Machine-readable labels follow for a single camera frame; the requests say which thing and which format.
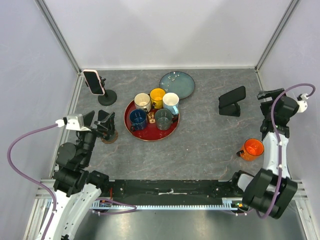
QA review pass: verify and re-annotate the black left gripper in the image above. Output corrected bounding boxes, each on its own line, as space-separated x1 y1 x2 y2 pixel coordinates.
77 110 116 166

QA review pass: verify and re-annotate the black phone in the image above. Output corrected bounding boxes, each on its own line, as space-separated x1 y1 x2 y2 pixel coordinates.
218 86 246 109

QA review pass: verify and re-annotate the orange mug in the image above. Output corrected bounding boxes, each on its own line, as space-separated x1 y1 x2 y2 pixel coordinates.
236 138 265 162

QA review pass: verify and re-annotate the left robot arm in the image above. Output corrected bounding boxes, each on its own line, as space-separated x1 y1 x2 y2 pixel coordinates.
36 110 118 240

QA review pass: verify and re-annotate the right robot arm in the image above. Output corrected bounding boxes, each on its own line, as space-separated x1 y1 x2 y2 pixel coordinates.
229 88 299 219

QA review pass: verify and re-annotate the phone on wooden-base stand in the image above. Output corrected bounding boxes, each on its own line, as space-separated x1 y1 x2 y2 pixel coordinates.
98 110 110 125

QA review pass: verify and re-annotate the black round-base phone stand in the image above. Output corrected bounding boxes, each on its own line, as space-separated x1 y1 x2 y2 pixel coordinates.
98 76 117 106

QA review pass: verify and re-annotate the black folding phone stand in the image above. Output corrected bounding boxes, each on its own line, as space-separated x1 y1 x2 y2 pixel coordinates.
219 102 241 117

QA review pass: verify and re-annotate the phone in pink case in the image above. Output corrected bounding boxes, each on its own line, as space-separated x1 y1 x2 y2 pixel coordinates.
82 69 105 96

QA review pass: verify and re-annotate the dark blue mug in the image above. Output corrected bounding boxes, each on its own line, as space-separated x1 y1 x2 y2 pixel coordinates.
129 109 148 132

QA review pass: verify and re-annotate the cream ceramic mug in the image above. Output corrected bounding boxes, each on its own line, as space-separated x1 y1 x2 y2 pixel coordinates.
134 93 151 113

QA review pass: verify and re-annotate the small gold brown ornament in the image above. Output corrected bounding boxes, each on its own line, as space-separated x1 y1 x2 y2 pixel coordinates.
147 112 156 124

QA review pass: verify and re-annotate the round red tray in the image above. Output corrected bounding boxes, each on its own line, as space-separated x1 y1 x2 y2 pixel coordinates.
124 100 180 141

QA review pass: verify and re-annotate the yellow ceramic mug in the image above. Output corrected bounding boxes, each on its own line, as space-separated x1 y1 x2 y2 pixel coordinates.
149 88 166 109

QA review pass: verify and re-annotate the grey-green ceramic mug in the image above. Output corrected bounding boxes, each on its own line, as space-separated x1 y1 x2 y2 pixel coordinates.
154 108 173 131

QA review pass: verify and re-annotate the light blue mug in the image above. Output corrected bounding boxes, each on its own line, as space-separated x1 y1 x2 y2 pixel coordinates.
162 92 180 115

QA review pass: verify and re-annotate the teal ceramic plate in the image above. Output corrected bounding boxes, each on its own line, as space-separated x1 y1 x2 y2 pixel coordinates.
159 71 195 99

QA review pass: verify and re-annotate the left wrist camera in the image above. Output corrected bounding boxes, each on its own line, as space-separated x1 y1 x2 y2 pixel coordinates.
55 114 91 132

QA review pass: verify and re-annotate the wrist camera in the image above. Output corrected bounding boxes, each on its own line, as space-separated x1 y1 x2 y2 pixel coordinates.
297 93 309 113
55 114 91 132

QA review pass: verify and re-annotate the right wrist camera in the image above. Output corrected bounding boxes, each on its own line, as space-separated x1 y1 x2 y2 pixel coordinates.
297 93 309 113

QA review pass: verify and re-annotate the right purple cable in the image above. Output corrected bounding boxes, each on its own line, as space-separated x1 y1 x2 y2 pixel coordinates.
255 83 317 219

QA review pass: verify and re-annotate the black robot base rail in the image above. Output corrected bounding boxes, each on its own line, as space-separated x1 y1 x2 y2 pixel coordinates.
101 179 244 206

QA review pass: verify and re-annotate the slotted cable duct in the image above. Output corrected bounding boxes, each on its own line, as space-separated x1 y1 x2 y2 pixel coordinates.
89 198 249 211

